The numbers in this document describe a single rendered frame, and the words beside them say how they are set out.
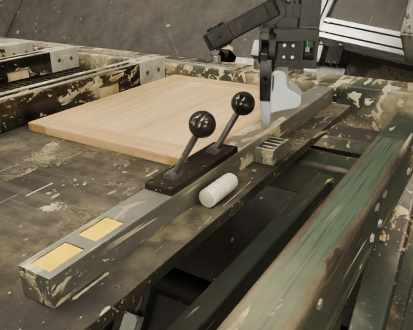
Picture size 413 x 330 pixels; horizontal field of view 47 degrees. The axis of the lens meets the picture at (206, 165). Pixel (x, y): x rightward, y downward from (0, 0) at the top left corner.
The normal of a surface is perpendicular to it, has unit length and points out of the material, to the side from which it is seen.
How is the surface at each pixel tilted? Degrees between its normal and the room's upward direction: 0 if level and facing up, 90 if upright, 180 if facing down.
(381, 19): 0
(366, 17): 0
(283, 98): 41
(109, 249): 90
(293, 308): 57
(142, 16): 0
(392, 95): 33
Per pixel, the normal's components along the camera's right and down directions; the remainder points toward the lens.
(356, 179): 0.00, -0.92
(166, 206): 0.85, 0.20
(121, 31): -0.44, -0.22
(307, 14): -0.20, 0.39
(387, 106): -0.52, 0.34
